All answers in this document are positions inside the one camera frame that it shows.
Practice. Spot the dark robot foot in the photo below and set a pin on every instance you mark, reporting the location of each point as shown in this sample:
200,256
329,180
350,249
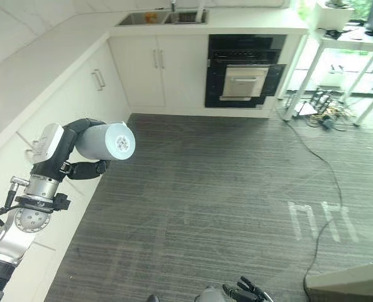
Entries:
153,298

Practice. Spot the black power adapter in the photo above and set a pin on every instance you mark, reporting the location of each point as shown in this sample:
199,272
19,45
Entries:
327,124

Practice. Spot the white metal frame table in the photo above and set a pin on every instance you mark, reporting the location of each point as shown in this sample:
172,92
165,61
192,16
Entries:
349,44

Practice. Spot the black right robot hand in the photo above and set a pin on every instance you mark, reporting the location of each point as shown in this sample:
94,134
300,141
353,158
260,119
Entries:
246,292

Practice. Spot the white paper sheet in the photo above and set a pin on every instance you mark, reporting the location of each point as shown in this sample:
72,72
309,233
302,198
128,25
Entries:
305,109

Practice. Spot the white side cabinet door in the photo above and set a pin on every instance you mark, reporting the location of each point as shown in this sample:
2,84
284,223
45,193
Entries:
106,88

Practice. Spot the silver robot leg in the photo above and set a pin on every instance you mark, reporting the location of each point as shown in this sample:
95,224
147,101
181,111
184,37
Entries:
210,295

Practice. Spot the black built-in dishwasher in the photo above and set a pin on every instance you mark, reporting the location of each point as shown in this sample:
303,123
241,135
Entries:
244,72

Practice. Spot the white planter box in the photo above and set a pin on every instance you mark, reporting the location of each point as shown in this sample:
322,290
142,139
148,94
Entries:
332,14

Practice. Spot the stainless double kitchen sink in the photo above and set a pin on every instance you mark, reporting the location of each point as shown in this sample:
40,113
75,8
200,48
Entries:
161,18

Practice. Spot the white slim tap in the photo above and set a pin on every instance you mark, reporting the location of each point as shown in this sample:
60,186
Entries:
200,9

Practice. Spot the orange item in sink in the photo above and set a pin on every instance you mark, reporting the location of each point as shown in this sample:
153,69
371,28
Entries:
151,17

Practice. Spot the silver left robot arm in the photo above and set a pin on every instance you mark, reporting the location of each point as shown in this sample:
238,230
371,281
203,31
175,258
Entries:
25,220

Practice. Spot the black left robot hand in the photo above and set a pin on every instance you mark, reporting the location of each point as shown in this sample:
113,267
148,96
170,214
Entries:
52,157

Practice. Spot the white cylindrical cup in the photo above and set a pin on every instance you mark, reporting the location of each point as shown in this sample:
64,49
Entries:
104,141

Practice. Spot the small black desk device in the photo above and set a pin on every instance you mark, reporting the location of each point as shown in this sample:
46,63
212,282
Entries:
332,33

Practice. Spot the white low platform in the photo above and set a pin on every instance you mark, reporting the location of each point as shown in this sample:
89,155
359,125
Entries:
353,283

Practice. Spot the chrome sink faucet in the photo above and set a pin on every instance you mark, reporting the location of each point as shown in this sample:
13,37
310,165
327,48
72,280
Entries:
173,5

